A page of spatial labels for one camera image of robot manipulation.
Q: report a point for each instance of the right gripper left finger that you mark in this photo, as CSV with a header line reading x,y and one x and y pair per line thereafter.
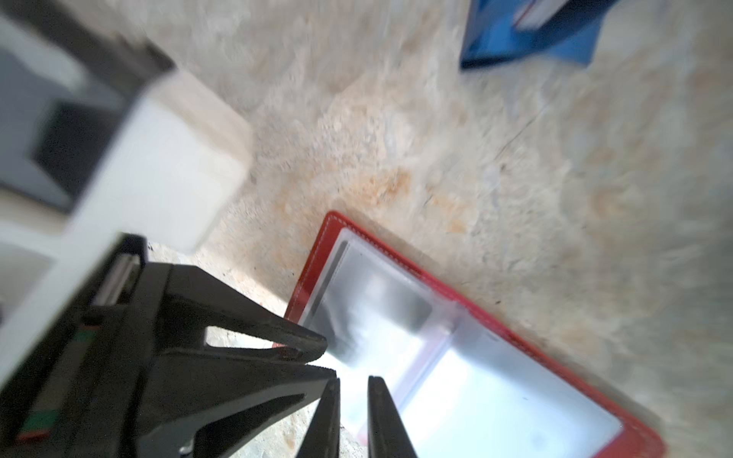
x,y
322,439

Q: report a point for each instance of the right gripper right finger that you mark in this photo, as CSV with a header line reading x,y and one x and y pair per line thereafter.
x,y
387,436

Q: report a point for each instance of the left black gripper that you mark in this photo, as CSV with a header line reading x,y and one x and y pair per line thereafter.
x,y
100,383

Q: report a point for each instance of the red card holder wallet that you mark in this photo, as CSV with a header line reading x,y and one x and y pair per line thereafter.
x,y
464,384

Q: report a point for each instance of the white pink VIP card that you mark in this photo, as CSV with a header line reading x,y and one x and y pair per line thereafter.
x,y
534,14

